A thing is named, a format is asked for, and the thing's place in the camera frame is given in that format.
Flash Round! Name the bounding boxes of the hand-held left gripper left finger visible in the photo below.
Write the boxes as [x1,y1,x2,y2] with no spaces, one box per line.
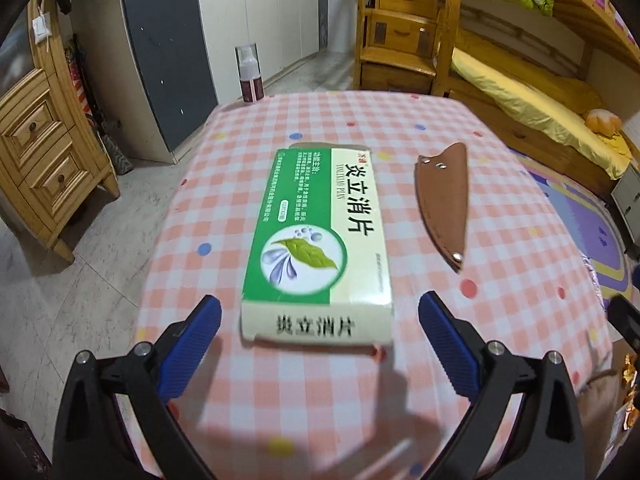
[52,294,223,480]

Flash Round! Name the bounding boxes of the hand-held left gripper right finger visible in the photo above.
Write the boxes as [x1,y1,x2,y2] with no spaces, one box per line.
[417,291,586,480]

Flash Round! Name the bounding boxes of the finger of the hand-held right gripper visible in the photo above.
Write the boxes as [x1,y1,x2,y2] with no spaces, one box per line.
[606,295,640,356]

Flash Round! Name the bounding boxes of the green medicine box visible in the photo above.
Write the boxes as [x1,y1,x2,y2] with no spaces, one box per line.
[240,144,396,347]

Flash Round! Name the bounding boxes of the cardboard box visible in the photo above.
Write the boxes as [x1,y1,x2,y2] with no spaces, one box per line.
[575,367,640,461]

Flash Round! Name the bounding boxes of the rainbow rug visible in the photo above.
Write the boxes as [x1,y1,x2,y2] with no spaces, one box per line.
[520,155,640,306]

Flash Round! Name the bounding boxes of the grey storage box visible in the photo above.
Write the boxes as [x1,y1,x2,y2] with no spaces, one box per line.
[611,162,640,218]

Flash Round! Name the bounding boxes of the brown leather sheath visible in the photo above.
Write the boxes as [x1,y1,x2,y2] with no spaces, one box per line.
[414,142,469,274]

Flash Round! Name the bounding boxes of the orange plush toy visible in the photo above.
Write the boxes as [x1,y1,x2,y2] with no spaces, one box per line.
[585,108,623,137]

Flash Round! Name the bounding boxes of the pink checked tablecloth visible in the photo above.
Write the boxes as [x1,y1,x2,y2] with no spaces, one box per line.
[135,90,618,480]

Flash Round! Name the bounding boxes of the wooden cabinet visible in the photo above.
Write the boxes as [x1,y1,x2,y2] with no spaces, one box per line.
[0,0,122,263]

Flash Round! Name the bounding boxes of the yellow bed sheet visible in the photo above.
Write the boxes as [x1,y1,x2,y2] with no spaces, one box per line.
[450,47,633,181]

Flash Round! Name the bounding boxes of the dark patterned leaning item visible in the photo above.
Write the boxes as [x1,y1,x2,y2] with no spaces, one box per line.
[70,34,133,176]

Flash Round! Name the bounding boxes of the pump bottle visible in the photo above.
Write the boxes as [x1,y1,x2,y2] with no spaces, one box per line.
[235,44,265,103]

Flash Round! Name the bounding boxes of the wooden bunk bed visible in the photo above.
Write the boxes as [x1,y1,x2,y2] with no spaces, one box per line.
[432,0,640,196]

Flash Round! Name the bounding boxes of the wooden stair drawers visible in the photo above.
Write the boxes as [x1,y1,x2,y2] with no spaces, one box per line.
[354,0,461,96]

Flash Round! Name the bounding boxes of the white and grey wardrobe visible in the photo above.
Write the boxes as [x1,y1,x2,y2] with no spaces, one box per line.
[117,0,361,163]

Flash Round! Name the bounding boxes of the white paper tag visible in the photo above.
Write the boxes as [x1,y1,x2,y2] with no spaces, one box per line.
[31,12,53,43]

